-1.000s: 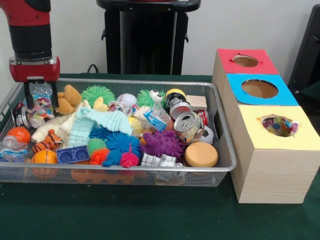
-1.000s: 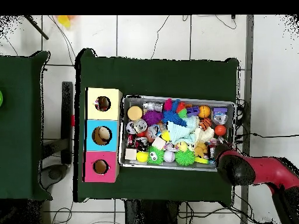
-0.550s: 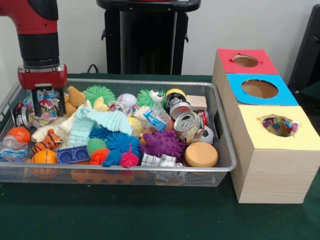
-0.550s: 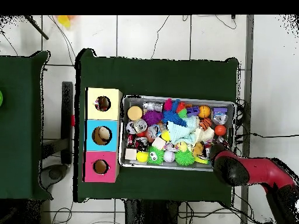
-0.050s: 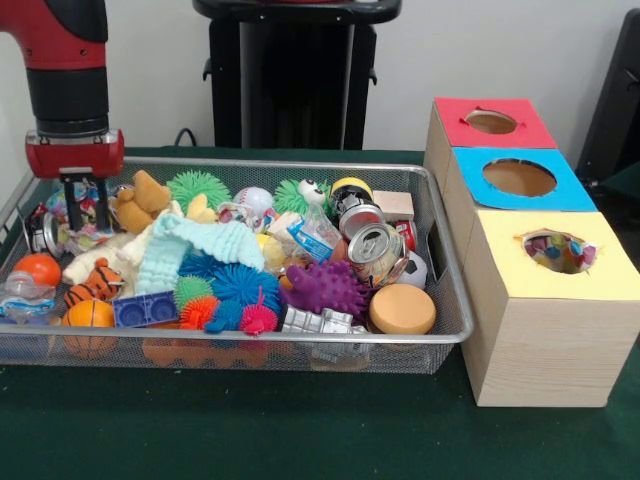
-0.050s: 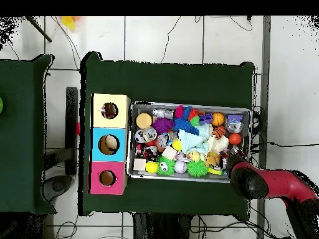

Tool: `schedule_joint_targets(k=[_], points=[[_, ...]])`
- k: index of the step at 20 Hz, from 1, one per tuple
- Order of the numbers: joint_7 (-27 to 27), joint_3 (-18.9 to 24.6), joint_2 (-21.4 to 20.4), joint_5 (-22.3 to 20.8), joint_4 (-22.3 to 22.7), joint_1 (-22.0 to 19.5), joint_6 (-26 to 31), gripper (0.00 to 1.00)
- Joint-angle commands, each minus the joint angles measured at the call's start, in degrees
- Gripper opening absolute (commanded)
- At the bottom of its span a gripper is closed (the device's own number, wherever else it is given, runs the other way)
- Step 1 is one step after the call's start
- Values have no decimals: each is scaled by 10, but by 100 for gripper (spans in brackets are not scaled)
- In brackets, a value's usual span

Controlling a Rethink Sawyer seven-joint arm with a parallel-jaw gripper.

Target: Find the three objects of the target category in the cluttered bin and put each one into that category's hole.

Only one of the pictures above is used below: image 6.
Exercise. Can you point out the polka dot cloth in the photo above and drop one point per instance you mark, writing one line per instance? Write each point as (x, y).
(103, 109)

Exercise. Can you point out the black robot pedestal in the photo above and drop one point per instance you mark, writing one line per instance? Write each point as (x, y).
(162, 227)

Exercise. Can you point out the orange round sponge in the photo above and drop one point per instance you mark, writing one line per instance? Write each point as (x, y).
(143, 121)

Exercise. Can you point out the black upright panel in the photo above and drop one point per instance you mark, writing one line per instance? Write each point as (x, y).
(71, 124)

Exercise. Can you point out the dark green side tablecloth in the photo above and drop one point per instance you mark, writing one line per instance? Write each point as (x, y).
(22, 174)

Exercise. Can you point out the green spiky ball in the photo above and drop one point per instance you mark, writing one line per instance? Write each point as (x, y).
(197, 168)

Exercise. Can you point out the multicolour cloth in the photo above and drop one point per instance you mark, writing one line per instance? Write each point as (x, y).
(222, 152)

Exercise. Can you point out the blue spiky ball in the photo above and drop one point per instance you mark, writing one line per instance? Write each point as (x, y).
(183, 124)

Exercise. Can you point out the light blue knitted cloth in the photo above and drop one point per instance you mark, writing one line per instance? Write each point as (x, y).
(192, 142)

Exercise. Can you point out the white baseball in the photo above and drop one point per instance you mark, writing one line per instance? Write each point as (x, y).
(180, 166)

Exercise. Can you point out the yellow object on floor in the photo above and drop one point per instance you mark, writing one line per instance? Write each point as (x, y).
(67, 22)

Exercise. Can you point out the green round object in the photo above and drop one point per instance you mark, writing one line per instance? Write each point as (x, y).
(1, 105)

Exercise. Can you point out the grey round base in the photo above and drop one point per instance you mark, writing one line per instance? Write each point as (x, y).
(58, 185)

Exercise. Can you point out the small basketball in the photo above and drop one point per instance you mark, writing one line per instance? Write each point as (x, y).
(218, 119)

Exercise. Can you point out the shallow mesh bin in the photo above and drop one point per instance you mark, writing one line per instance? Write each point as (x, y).
(179, 176)

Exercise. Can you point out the orange ball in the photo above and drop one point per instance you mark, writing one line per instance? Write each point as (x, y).
(235, 139)

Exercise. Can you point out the tiger plush toy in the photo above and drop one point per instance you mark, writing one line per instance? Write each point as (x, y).
(219, 132)

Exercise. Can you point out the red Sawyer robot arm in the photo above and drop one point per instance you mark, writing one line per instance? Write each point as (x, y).
(274, 181)

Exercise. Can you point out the purple spiky ball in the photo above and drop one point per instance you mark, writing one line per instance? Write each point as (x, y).
(163, 125)

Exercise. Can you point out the green spiky toy with eyes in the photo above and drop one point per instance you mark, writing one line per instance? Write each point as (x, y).
(165, 167)

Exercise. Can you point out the black rod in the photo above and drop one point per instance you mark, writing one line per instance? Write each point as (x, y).
(39, 29)

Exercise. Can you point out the crushed drink can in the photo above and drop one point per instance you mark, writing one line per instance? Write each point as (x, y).
(149, 134)

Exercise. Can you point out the brown teddy bear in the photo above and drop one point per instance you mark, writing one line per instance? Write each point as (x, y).
(211, 159)

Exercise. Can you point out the wooden box with three holes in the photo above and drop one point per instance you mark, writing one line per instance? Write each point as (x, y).
(119, 119)

